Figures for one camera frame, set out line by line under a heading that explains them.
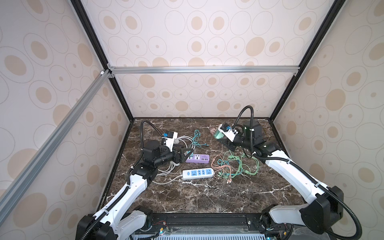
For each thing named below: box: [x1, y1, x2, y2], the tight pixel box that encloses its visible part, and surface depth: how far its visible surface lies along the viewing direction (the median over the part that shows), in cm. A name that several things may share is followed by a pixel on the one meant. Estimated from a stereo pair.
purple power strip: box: [185, 154, 210, 164], surface depth 96 cm
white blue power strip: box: [182, 168, 215, 180], surface depth 89 cm
